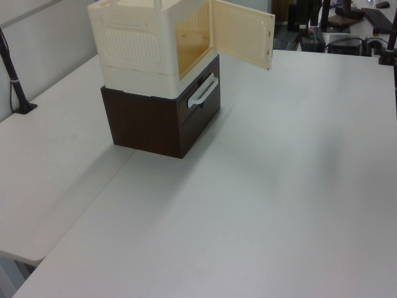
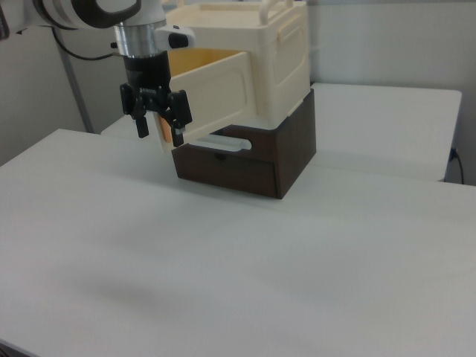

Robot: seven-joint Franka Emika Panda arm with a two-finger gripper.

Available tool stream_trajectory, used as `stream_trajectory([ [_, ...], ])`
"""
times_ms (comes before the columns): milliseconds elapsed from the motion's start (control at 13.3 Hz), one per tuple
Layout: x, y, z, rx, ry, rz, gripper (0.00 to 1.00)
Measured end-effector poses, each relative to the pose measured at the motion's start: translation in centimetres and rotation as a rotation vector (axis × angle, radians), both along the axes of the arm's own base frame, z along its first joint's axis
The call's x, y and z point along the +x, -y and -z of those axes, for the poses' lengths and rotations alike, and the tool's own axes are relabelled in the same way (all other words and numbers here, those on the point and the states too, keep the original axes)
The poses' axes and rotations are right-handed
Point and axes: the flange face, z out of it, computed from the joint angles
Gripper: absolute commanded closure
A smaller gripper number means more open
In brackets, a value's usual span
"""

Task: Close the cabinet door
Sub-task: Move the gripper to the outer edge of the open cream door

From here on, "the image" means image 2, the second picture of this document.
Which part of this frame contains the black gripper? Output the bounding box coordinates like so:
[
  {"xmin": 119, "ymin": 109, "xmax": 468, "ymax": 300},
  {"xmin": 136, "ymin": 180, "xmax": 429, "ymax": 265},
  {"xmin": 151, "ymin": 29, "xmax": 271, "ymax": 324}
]
[{"xmin": 119, "ymin": 51, "xmax": 193, "ymax": 147}]

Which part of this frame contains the cream cabinet door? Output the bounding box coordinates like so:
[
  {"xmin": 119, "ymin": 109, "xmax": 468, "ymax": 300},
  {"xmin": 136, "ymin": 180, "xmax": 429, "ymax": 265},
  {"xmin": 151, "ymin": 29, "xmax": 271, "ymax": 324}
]
[{"xmin": 156, "ymin": 51, "xmax": 249, "ymax": 154}]

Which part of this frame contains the cream plastic cabinet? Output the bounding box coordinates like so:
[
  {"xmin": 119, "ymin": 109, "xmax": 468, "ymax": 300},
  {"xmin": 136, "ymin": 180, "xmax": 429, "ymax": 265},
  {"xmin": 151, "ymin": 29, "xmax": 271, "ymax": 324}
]
[{"xmin": 165, "ymin": 0, "xmax": 312, "ymax": 129}]

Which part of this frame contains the dark brown drawer front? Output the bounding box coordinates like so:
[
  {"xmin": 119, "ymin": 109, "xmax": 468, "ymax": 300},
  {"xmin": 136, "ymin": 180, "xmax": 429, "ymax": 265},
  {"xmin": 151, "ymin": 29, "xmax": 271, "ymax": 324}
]
[{"xmin": 171, "ymin": 147, "xmax": 279, "ymax": 199}]

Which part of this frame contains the dark brown wooden box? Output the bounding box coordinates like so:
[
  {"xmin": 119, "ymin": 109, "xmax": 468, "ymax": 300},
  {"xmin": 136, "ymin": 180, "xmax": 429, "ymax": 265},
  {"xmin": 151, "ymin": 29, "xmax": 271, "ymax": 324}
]
[{"xmin": 171, "ymin": 90, "xmax": 318, "ymax": 200}]

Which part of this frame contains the white cylindrical handle bar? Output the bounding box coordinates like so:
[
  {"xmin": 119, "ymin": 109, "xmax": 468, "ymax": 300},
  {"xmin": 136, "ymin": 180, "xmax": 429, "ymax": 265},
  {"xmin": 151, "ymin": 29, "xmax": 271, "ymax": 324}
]
[{"xmin": 192, "ymin": 135, "xmax": 254, "ymax": 153}]

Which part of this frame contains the grey metal frame post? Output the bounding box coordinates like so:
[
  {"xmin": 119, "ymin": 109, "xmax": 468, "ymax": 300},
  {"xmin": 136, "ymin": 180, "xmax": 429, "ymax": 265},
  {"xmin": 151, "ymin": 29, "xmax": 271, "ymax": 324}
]
[{"xmin": 59, "ymin": 29, "xmax": 93, "ymax": 134}]

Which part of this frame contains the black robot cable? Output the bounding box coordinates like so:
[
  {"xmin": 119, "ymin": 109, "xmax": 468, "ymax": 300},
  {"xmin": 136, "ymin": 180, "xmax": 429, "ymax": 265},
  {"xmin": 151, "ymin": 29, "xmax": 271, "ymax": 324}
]
[{"xmin": 51, "ymin": 26, "xmax": 122, "ymax": 61}]

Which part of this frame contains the black power cable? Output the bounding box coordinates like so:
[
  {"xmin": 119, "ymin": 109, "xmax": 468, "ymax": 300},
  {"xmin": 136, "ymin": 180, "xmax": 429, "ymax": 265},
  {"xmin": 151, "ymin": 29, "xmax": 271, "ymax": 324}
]
[{"xmin": 450, "ymin": 147, "xmax": 465, "ymax": 184}]

